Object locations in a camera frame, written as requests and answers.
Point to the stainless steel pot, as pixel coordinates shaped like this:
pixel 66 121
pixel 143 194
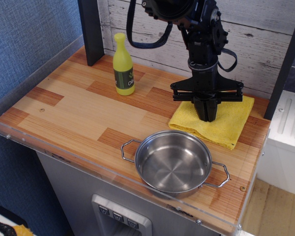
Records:
pixel 175 163

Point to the yellow object bottom left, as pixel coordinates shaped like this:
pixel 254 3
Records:
pixel 21 230

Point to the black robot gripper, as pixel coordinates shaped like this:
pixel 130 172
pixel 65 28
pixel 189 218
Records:
pixel 208 85

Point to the yellow towel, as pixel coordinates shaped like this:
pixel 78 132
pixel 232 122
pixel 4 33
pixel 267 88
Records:
pixel 225 130

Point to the clear acrylic table guard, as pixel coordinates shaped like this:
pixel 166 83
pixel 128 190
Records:
pixel 23 64

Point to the grey toy fridge cabinet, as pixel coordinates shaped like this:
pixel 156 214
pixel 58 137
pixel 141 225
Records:
pixel 74 189

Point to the dark grey right post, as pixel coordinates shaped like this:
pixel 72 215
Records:
pixel 281 80

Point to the white ribbed side unit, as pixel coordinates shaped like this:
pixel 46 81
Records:
pixel 277 162

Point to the silver dispenser button panel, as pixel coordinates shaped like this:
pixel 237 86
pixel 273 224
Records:
pixel 116 220

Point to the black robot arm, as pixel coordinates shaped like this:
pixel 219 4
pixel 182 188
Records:
pixel 199 22

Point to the yellow olive oil bottle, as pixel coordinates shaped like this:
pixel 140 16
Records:
pixel 123 67

